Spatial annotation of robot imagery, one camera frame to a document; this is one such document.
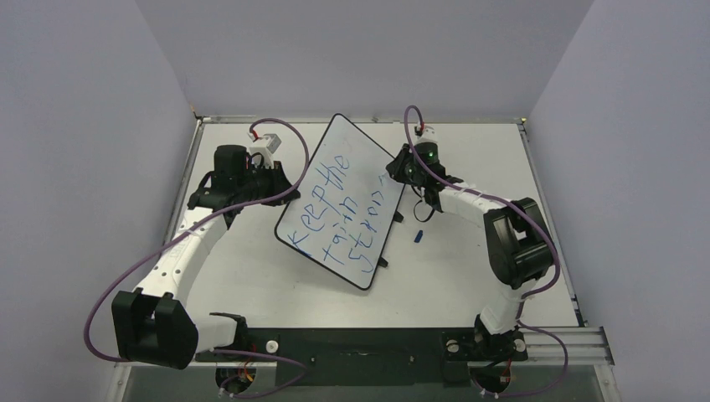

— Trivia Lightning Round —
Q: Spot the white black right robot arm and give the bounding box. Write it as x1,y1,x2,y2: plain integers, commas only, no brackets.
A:
386,142,559,358

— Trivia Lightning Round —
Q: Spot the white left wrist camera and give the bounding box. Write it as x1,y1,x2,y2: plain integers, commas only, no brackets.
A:
249,132,281,169

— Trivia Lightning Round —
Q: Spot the black framed whiteboard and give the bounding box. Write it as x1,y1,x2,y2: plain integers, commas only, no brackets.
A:
275,114,404,291

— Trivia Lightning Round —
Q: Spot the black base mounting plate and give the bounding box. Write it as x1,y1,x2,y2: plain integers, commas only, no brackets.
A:
195,327,528,388

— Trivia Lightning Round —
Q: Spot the aluminium front frame rail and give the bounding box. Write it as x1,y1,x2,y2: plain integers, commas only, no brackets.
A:
115,327,615,369

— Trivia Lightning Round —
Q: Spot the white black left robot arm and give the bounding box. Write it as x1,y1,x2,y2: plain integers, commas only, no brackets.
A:
111,145,299,369

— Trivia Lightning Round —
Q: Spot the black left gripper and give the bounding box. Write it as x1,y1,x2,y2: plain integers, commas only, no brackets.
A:
238,161,301,208

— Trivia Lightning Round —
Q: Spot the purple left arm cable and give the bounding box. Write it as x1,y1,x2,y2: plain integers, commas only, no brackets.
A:
83,117,311,399

